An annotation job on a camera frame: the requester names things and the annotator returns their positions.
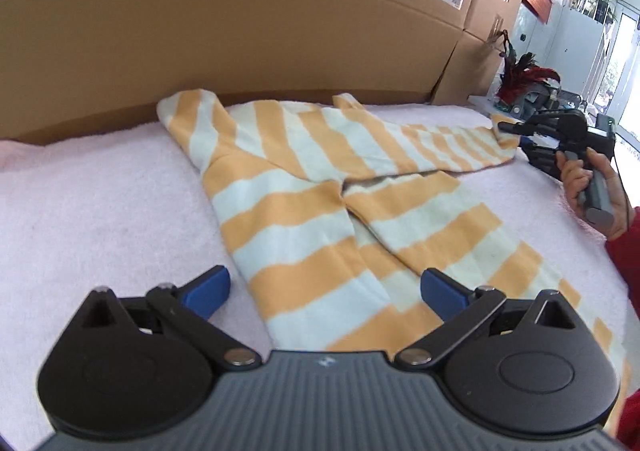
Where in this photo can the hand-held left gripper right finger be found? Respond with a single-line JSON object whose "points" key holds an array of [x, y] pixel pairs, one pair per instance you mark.
{"points": [[440, 292]]}

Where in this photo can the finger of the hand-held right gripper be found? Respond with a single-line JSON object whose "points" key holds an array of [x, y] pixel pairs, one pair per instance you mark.
{"points": [[545, 156], [530, 127]]}

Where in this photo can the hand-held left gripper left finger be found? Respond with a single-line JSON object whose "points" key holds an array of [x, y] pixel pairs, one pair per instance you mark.
{"points": [[210, 291]]}

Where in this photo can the orange white striped garment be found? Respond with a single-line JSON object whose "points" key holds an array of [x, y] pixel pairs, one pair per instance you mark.
{"points": [[300, 211]]}

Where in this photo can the person's right hand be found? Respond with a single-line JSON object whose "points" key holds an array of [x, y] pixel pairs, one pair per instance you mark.
{"points": [[572, 178]]}

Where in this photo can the grey metal device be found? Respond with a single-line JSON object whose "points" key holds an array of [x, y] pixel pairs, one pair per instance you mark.
{"points": [[532, 98]]}

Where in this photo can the red feather decoration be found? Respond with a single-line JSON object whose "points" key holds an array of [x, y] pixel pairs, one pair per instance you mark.
{"points": [[520, 81]]}

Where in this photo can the glass door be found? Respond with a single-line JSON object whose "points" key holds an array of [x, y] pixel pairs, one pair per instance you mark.
{"points": [[625, 71]]}

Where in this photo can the small plain cardboard box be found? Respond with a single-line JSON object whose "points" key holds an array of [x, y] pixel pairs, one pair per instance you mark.
{"points": [[470, 76]]}

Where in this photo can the white cabinet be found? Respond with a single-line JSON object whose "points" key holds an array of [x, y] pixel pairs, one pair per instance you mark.
{"points": [[565, 46]]}

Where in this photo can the pink fluffy blanket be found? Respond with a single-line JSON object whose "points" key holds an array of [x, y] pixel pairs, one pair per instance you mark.
{"points": [[100, 206]]}

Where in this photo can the large cardboard box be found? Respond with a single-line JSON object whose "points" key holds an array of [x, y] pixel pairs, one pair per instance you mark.
{"points": [[250, 21]]}

